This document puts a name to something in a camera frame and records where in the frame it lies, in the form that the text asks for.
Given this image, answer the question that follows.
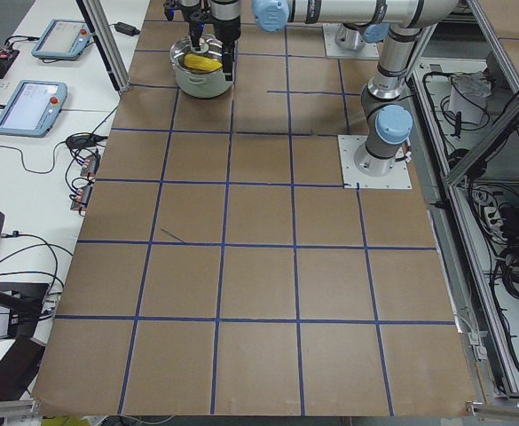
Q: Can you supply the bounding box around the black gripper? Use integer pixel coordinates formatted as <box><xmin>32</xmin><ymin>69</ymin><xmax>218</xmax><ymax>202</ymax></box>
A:
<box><xmin>179</xmin><ymin>0</ymin><xmax>210</xmax><ymax>50</ymax></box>
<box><xmin>213</xmin><ymin>18</ymin><xmax>240</xmax><ymax>82</ymax></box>

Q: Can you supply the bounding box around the near teach pendant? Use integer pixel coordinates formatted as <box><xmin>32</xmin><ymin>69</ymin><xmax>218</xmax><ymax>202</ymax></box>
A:
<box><xmin>0</xmin><ymin>80</ymin><xmax>67</xmax><ymax>138</ymax></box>

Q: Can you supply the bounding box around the glass pot lid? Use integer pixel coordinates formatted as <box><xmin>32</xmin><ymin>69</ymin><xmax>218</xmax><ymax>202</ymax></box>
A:
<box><xmin>169</xmin><ymin>34</ymin><xmax>223</xmax><ymax>74</ymax></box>

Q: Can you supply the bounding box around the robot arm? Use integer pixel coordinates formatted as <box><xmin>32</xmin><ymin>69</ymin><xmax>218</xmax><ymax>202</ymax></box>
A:
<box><xmin>209</xmin><ymin>0</ymin><xmax>241</xmax><ymax>82</ymax></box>
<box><xmin>251</xmin><ymin>0</ymin><xmax>457</xmax><ymax>177</ymax></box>

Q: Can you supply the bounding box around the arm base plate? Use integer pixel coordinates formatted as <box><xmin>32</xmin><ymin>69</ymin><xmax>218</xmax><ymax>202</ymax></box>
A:
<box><xmin>323</xmin><ymin>23</ymin><xmax>379</xmax><ymax>60</ymax></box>
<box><xmin>337</xmin><ymin>135</ymin><xmax>412</xmax><ymax>190</ymax></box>

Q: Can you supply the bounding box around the pale green steel pot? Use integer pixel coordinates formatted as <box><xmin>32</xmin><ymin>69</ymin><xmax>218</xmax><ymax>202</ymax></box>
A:
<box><xmin>171</xmin><ymin>64</ymin><xmax>232</xmax><ymax>99</ymax></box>

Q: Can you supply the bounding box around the black power adapter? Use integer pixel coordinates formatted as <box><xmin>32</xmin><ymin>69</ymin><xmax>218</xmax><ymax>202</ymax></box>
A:
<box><xmin>114</xmin><ymin>22</ymin><xmax>139</xmax><ymax>36</ymax></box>

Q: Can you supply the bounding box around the far teach pendant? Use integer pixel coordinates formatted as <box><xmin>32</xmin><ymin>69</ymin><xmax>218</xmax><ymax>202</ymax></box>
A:
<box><xmin>31</xmin><ymin>19</ymin><xmax>91</xmax><ymax>60</ymax></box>

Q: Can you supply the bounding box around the teach pendant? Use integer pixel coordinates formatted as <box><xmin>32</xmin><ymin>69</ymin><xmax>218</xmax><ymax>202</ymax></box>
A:
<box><xmin>0</xmin><ymin>80</ymin><xmax>67</xmax><ymax>138</ymax></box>
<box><xmin>31</xmin><ymin>19</ymin><xmax>91</xmax><ymax>60</ymax></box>

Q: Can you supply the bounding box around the aluminium frame post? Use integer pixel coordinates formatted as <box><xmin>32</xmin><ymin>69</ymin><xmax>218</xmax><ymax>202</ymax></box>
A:
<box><xmin>75</xmin><ymin>0</ymin><xmax>131</xmax><ymax>93</ymax></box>

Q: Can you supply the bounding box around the yellow corn cob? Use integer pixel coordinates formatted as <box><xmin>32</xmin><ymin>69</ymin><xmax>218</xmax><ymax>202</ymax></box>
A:
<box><xmin>184</xmin><ymin>53</ymin><xmax>223</xmax><ymax>73</ymax></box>

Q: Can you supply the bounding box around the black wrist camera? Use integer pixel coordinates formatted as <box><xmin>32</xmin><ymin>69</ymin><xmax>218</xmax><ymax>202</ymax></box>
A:
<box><xmin>163</xmin><ymin>0</ymin><xmax>177</xmax><ymax>21</ymax></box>

